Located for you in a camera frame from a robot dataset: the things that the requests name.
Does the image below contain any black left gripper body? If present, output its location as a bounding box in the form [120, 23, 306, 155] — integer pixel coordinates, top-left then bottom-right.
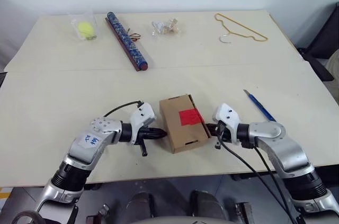
[135, 126, 154, 158]

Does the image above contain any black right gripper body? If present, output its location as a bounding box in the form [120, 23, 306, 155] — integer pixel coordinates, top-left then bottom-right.
[211, 120, 234, 151]

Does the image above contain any brown cardboard box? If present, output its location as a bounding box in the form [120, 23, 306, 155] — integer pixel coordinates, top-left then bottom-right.
[158, 93, 213, 155]

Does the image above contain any blue utility knife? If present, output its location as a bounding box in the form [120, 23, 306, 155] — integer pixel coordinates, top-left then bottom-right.
[243, 89, 277, 122]

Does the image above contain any red tape patch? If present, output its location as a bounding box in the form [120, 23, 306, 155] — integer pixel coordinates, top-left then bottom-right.
[178, 109, 204, 126]

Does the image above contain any white label blue writing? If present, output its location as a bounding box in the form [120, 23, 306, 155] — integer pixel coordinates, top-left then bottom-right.
[79, 132, 103, 151]

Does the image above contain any dark rounded shape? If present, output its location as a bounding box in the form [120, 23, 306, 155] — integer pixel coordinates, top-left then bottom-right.
[189, 189, 226, 220]
[125, 192, 155, 220]

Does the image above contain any brown metal foot block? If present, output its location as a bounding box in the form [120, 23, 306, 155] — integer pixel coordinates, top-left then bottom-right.
[85, 202, 111, 224]
[234, 202, 253, 224]

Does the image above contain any blue patterned rolled scroll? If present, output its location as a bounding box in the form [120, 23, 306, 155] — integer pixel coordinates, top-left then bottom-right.
[104, 11, 150, 73]

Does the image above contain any crumpled clear plastic bag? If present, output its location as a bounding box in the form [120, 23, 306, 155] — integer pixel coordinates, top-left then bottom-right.
[151, 20, 166, 37]

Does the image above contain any yellow fuzzy ball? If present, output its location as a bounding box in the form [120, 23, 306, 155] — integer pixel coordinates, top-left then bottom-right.
[77, 21, 95, 38]

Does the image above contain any yellow ball in plastic bag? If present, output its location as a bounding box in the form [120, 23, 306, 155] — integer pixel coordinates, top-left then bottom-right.
[68, 9, 101, 42]

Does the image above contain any black chair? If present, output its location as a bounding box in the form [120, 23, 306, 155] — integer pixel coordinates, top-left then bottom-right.
[297, 3, 339, 82]

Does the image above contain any dark round hoop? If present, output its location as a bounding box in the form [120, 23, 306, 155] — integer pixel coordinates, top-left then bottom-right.
[11, 210, 44, 224]

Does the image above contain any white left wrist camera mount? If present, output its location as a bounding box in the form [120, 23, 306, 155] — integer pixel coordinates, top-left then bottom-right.
[129, 103, 156, 146]

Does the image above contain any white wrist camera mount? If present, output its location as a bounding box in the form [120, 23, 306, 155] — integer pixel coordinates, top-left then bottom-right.
[129, 103, 156, 146]
[212, 103, 239, 145]

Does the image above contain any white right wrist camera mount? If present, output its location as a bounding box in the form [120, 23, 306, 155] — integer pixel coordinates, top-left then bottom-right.
[212, 103, 239, 145]

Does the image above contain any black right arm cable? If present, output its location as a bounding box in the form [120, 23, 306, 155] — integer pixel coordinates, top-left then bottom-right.
[253, 146, 295, 224]
[217, 135, 295, 224]

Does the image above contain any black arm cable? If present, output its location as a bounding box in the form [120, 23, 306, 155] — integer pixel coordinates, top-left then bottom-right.
[217, 135, 295, 224]
[103, 100, 141, 118]
[253, 146, 295, 224]

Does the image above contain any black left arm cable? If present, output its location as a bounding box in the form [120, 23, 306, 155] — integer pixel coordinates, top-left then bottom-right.
[103, 100, 141, 118]

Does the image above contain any black table frame bracket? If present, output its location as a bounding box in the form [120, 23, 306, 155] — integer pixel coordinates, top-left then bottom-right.
[230, 172, 276, 181]

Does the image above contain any gold wire clothes hanger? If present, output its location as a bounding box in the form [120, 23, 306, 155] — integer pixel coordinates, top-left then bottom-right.
[213, 12, 269, 44]

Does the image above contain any brown scroll tie string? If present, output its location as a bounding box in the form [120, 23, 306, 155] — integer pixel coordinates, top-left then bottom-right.
[127, 29, 142, 42]

